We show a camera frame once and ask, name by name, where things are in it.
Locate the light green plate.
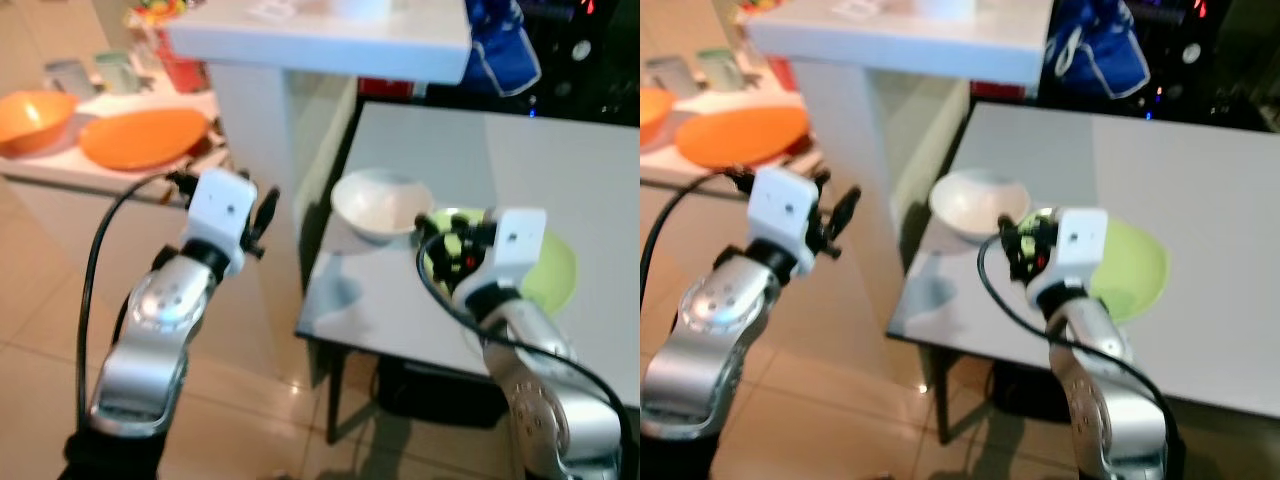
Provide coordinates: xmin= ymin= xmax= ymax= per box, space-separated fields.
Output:
xmin=1008 ymin=206 xmax=1172 ymax=325
xmin=420 ymin=207 xmax=579 ymax=319

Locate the orange plate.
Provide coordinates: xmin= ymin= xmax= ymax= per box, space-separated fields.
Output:
xmin=675 ymin=104 xmax=810 ymax=171
xmin=78 ymin=107 xmax=211 ymax=172

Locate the white bowl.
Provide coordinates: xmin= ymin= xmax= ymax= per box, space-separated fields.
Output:
xmin=928 ymin=168 xmax=1032 ymax=246
xmin=331 ymin=168 xmax=437 ymax=247

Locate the white low cabinet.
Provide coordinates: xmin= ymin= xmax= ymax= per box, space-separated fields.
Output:
xmin=640 ymin=85 xmax=826 ymax=216
xmin=0 ymin=88 xmax=236 ymax=301

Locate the grey table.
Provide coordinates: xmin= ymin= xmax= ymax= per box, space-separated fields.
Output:
xmin=885 ymin=100 xmax=1280 ymax=446
xmin=294 ymin=100 xmax=641 ymax=446

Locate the orange bowl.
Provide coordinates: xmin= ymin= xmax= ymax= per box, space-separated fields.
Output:
xmin=640 ymin=87 xmax=677 ymax=147
xmin=0 ymin=91 xmax=79 ymax=159

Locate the clear drinking glass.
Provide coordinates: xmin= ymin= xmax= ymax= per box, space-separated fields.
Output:
xmin=44 ymin=59 xmax=97 ymax=101
xmin=95 ymin=50 xmax=143 ymax=96
xmin=644 ymin=56 xmax=693 ymax=97
xmin=697 ymin=47 xmax=747 ymax=93

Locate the red container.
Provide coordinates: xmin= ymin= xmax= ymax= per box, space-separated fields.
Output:
xmin=153 ymin=28 xmax=211 ymax=94
xmin=764 ymin=52 xmax=801 ymax=93

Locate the black box under table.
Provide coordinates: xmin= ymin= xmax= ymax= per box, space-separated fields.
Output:
xmin=988 ymin=358 xmax=1086 ymax=425
xmin=375 ymin=353 xmax=513 ymax=431

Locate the white counter with pillar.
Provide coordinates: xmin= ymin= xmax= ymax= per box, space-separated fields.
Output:
xmin=163 ymin=0 xmax=474 ymax=381
xmin=744 ymin=0 xmax=1054 ymax=381

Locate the black electronic equipment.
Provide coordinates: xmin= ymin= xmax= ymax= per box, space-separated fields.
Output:
xmin=1035 ymin=0 xmax=1280 ymax=131
xmin=425 ymin=0 xmax=641 ymax=126

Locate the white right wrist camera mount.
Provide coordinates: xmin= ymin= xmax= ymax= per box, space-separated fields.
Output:
xmin=1038 ymin=206 xmax=1109 ymax=293
xmin=478 ymin=207 xmax=549 ymax=301

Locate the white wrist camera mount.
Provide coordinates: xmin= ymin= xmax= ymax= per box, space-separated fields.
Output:
xmin=748 ymin=165 xmax=824 ymax=276
xmin=185 ymin=168 xmax=258 ymax=279
xmin=478 ymin=207 xmax=549 ymax=301
xmin=1038 ymin=206 xmax=1109 ymax=293

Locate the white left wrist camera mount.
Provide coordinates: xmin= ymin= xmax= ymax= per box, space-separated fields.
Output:
xmin=185 ymin=168 xmax=258 ymax=279
xmin=748 ymin=165 xmax=824 ymax=276

